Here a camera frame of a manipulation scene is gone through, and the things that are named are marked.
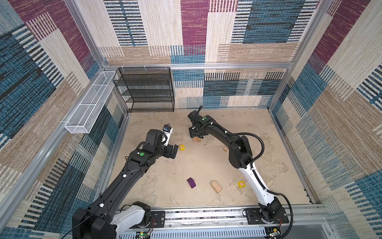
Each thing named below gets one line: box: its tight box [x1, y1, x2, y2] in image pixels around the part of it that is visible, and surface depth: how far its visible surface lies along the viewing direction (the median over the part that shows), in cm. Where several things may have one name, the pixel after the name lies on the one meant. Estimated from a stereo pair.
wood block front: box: [210, 180, 223, 194], surface depth 83 cm
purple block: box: [186, 177, 197, 189], surface depth 85 cm
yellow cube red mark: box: [237, 180, 246, 189], surface depth 85 cm
